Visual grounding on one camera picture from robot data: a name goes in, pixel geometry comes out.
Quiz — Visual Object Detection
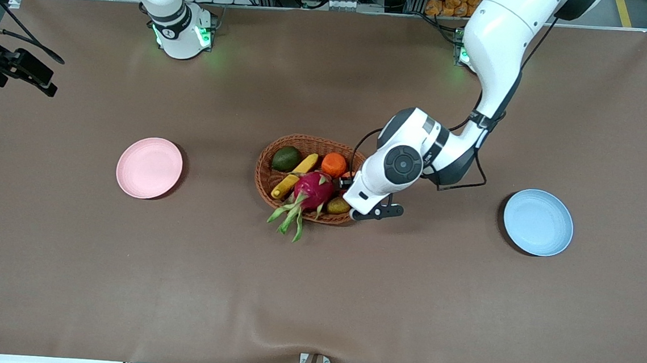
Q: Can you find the pink dragon fruit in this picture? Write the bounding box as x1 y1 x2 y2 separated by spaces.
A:
265 168 337 246

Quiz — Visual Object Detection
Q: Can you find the pink plate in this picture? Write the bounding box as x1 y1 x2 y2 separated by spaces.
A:
115 135 185 202

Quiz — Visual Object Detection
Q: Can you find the green avocado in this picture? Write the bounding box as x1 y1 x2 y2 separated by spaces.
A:
271 145 303 174

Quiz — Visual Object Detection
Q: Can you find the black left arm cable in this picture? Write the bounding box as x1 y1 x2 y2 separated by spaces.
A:
349 2 561 199

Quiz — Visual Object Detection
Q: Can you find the orange fruit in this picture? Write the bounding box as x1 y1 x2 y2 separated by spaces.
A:
320 151 349 180

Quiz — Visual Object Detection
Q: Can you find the brown wicker basket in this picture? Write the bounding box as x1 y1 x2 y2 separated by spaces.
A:
252 131 370 228

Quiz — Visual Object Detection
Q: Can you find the bag of bread rolls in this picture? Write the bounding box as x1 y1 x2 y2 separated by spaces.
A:
424 0 487 20

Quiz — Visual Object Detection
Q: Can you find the brown kiwi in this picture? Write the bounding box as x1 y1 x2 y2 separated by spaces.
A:
326 196 352 216

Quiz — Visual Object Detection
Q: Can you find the yellow banana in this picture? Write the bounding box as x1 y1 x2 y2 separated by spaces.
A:
270 150 320 203

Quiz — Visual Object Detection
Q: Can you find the brown table mat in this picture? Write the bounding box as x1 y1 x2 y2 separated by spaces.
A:
0 0 647 363

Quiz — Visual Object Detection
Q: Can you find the blue plate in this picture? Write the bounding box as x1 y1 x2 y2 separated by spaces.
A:
500 187 577 259

